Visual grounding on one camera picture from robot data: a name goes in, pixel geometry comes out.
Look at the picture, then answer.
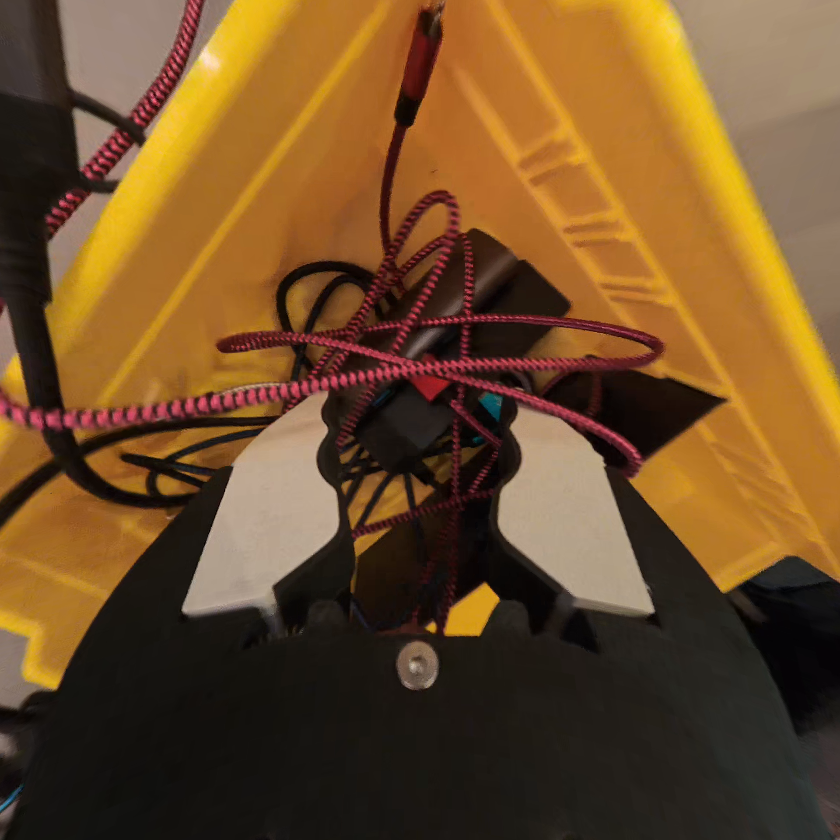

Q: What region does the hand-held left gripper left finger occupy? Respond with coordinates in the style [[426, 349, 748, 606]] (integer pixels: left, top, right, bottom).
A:
[[182, 394, 355, 620]]

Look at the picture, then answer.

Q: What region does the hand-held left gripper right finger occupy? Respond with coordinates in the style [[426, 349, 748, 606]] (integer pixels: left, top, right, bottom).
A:
[[494, 410, 656, 618]]

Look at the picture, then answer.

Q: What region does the black usb hub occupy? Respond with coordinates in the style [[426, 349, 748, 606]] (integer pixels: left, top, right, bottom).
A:
[[352, 378, 458, 463]]

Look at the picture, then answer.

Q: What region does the red braided usb cable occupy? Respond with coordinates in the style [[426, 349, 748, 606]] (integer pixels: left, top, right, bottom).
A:
[[0, 0, 666, 631]]

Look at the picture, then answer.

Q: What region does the grey usb hub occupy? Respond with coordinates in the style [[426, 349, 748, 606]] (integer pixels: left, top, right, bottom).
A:
[[394, 230, 573, 362]]

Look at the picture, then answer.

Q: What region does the yellow plastic bin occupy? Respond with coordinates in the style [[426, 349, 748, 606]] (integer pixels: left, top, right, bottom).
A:
[[0, 0, 840, 690]]

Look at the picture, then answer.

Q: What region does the black bin divider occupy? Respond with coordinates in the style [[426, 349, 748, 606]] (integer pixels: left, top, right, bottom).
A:
[[355, 368, 729, 620]]

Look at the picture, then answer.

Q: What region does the thin black coiled wire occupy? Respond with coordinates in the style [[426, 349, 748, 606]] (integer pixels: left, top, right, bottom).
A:
[[119, 418, 287, 506]]

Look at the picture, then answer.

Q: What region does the black braided cable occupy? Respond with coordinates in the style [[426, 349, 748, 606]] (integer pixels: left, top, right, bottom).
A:
[[0, 0, 178, 506]]

